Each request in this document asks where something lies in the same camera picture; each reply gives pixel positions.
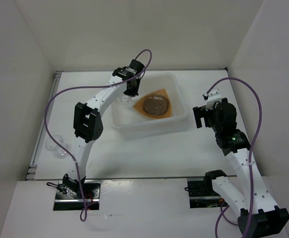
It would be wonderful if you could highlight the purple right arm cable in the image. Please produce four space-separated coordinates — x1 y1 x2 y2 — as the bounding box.
215 77 262 238

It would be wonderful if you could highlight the aluminium table edge rail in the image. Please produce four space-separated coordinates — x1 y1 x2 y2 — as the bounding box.
25 70 63 180

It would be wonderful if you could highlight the translucent white plastic bin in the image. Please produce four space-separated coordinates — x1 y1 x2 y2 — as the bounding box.
108 72 188 134

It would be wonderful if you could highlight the small clear glass dish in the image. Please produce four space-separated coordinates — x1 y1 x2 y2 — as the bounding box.
45 135 68 158

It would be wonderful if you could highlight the woven bamboo fan tray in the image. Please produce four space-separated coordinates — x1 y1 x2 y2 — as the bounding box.
133 88 173 119

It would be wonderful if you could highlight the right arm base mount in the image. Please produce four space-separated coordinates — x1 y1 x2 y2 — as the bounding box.
184 177 224 209

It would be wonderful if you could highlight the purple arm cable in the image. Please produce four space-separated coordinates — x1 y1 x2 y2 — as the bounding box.
44 49 152 222
215 77 262 238

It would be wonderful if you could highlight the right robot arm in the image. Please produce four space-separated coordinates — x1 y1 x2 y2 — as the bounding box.
193 98 289 238

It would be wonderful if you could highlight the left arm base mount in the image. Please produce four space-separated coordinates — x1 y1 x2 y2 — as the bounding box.
46 180 101 211

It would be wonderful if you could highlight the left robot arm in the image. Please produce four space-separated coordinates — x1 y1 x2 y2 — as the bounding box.
62 59 145 198

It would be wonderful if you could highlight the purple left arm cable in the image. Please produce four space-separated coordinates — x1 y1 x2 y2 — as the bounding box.
44 49 152 222

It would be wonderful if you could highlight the smoky glass plate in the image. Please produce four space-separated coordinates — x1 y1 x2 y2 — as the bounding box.
143 95 169 116

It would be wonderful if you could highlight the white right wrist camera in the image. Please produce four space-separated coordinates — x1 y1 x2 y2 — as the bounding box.
202 88 221 111

